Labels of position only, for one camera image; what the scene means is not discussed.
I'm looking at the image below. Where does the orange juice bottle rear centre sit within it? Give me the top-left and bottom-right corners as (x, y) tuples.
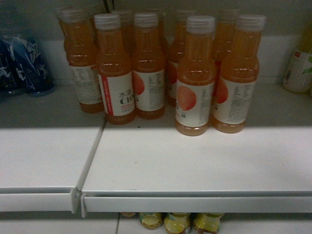
(167, 10), (196, 107)

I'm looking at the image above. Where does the orange juice bottle middle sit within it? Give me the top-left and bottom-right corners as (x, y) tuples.
(132, 12), (165, 119)

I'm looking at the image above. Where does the orange juice bottle C100 label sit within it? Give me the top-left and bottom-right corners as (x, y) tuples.
(94, 13), (135, 125)

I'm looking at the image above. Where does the orange juice bottle front right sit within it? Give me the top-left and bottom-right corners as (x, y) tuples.
(212, 14), (266, 134)

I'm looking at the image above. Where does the orange juice bottle rear left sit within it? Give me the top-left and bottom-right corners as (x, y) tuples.
(56, 7), (104, 113)

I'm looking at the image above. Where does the white shelf board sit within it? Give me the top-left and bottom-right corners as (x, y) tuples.
(81, 84), (312, 215)
(0, 86), (104, 213)

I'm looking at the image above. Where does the white shelf board right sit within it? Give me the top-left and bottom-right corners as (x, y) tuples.
(81, 84), (312, 215)

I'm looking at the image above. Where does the blue sports drink bottle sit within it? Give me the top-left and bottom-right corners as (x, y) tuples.
(0, 30), (23, 96)
(12, 34), (54, 96)

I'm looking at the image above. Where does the yellow bottle below shelf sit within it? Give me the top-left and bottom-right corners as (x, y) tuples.
(164, 213), (191, 234)
(139, 212), (162, 230)
(193, 213), (224, 234)

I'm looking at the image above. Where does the orange juice bottle rear right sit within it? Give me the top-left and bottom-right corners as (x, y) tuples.
(212, 9), (239, 64)

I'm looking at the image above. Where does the pale green tea bottle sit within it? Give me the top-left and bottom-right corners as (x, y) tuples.
(283, 23), (312, 93)

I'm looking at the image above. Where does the orange juice bottle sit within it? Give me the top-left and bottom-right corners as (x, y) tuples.
(56, 7), (104, 113)
(175, 15), (216, 137)
(212, 14), (266, 134)
(212, 9), (239, 64)
(132, 12), (165, 119)
(167, 10), (196, 107)

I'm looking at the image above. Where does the orange juice bottle front centre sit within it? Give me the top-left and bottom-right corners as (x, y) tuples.
(175, 15), (216, 137)

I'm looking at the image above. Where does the white shelf board left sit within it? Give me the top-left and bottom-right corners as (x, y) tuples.
(0, 86), (104, 213)

